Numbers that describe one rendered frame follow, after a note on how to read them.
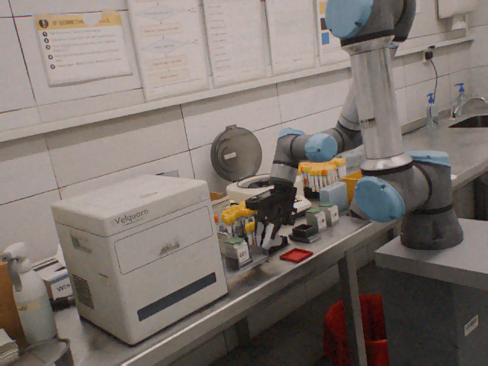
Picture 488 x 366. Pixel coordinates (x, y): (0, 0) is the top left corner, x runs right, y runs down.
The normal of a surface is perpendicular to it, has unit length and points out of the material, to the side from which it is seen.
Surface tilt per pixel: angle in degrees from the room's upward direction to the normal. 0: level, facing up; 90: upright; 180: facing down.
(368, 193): 98
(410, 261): 90
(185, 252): 90
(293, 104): 90
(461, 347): 90
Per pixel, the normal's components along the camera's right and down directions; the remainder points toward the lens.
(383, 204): -0.76, 0.40
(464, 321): 0.67, 0.07
